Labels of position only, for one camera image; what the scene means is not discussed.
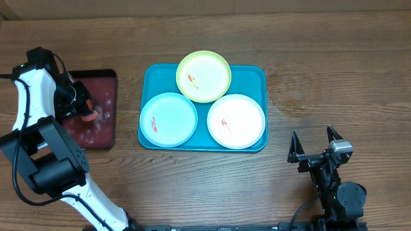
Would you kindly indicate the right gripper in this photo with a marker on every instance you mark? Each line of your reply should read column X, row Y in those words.
column 308, row 160

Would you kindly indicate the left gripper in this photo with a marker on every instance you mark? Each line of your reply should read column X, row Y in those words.
column 79, row 104

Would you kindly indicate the red sponge with dark scourer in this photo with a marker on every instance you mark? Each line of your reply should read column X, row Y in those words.
column 92, row 114

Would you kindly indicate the light blue plate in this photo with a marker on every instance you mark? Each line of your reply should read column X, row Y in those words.
column 168, row 120

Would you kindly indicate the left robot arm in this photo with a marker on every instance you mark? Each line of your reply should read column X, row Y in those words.
column 47, row 163

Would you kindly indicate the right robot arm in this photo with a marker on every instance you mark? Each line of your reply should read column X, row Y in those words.
column 342, row 202

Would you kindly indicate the black red-lined tray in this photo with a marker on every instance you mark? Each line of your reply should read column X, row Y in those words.
column 99, row 133

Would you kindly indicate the teal plastic tray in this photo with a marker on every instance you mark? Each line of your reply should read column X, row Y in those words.
column 248, row 80

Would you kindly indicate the white plate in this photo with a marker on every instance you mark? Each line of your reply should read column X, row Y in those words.
column 236, row 121

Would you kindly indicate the green plate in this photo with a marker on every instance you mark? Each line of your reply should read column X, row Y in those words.
column 203, row 76

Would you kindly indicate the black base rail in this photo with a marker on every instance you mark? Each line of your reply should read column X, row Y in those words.
column 282, row 226

